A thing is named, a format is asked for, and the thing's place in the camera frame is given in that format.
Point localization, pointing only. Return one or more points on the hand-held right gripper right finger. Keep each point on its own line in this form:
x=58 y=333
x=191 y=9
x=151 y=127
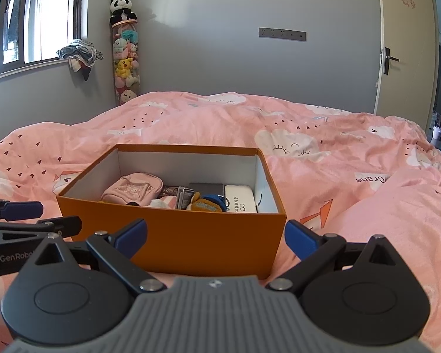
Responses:
x=297 y=239

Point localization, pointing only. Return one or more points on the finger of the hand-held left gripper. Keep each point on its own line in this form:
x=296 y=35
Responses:
x=22 y=209
x=58 y=225

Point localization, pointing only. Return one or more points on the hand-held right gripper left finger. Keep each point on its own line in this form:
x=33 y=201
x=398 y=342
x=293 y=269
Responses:
x=132 y=235

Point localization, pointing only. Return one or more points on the pink pouch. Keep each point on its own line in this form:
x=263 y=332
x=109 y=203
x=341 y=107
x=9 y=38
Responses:
x=132 y=191

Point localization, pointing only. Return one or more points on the pink striped white plush toy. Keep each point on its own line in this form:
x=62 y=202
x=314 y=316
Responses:
x=164 y=203

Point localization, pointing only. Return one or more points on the small grey card pack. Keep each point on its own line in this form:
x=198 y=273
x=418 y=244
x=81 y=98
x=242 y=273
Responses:
x=185 y=196

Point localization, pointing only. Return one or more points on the white glasses case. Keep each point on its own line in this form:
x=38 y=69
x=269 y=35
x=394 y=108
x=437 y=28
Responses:
x=240 y=198

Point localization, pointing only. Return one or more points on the orange cardboard box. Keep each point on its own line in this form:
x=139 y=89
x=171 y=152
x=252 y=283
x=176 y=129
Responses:
x=205 y=242

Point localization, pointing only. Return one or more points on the duck plush toy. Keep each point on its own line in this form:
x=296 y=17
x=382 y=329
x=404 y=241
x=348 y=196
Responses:
x=205 y=205

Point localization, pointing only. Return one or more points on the dark box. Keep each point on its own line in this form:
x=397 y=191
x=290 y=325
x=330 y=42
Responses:
x=206 y=187

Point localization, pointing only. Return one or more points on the pink printed blanket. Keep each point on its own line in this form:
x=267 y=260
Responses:
x=352 y=191

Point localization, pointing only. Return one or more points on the pile of grey clothes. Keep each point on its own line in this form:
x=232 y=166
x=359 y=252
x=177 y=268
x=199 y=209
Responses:
x=81 y=53

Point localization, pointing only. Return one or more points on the clear tube of plush toys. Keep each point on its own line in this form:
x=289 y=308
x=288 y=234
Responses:
x=126 y=66

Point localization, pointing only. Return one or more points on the white bin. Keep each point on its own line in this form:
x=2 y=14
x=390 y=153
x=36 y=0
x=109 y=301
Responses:
x=437 y=133

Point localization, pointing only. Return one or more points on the window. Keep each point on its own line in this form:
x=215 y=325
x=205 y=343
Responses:
x=33 y=14

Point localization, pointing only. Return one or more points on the white door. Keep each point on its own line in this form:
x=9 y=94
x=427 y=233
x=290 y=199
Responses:
x=408 y=62

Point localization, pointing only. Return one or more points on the panda plush toy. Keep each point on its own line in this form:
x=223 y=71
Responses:
x=122 y=9

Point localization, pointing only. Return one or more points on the grey wall socket strip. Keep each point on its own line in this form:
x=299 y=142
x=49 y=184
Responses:
x=282 y=34

